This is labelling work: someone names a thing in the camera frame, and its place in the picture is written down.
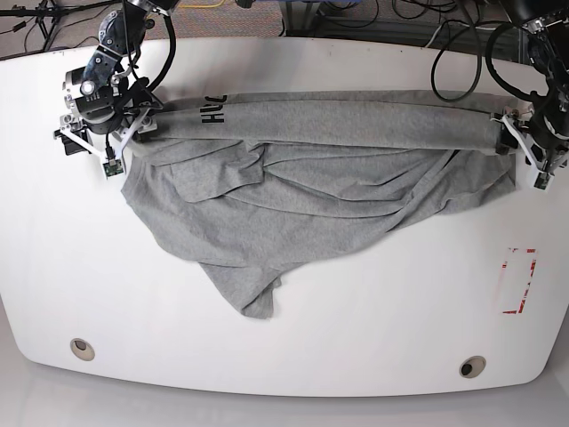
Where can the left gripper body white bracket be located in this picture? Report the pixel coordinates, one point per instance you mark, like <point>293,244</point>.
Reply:
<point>544,147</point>

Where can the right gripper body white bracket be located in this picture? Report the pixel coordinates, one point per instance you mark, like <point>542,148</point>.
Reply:
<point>109,138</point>

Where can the grey T-shirt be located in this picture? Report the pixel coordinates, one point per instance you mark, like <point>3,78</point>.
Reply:
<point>251,186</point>

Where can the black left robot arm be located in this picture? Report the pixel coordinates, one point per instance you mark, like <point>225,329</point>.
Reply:
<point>542,28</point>

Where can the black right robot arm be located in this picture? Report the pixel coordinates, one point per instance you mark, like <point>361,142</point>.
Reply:
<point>106,96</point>

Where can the red tape rectangle marking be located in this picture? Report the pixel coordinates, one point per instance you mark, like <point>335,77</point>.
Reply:
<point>515,280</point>

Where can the black tripod stand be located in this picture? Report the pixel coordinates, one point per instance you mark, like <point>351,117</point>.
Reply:
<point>46,16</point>

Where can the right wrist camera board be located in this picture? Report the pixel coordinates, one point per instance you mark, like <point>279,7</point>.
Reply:
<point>113,168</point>

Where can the left table cable grommet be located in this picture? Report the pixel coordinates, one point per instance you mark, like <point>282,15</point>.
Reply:
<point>82,349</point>

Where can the table cable grommet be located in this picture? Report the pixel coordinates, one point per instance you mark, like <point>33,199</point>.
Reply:
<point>82,349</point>
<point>472,367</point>

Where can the right table cable grommet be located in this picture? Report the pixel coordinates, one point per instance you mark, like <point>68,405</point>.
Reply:
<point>472,367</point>

